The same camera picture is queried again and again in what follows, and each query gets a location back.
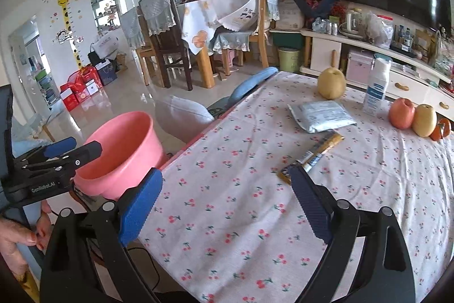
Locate cherry print tablecloth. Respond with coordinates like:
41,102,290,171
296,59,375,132
139,72,453,302

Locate large yellow pear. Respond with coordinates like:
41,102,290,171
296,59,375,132
412,104,437,138

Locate red apple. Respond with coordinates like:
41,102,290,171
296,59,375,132
388,98,415,130

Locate red gift boxes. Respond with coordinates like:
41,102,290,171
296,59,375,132
60,65,103,112

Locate long gold black wrapper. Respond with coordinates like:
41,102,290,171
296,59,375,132
278,130,344,184

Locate light wooden chair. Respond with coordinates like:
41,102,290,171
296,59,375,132
120,7,155,86

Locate pink plastic basin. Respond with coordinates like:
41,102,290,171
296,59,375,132
74,112,167,200

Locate giraffe height chart sticker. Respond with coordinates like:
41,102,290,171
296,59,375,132
57,0,83,70

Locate small yellow pear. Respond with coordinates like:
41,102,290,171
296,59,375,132
317,67,346,100

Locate pink storage box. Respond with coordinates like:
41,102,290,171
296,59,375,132
346,49,374,85

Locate person left hand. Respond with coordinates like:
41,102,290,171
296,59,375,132
0,201,52,280

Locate green waste bin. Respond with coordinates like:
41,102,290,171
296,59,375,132
278,47,300,73

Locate clear plastic bag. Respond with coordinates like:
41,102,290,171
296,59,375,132
365,12,394,49

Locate silver wet wipes pack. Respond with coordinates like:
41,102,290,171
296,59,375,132
288,101,356,134

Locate dining table with cloth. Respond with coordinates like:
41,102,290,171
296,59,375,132
177,0,219,88

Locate dark wooden chair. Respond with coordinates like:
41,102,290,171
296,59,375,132
138,0,193,91

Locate upright white milk carton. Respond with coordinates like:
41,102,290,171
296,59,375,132
362,57,391,116

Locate wooden chair with cushion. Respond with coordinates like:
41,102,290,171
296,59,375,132
209,0,280,75

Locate white electric kettle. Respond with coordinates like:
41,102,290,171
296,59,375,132
339,8,365,40

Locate right orange tangerine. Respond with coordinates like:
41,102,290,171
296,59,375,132
438,118,451,138

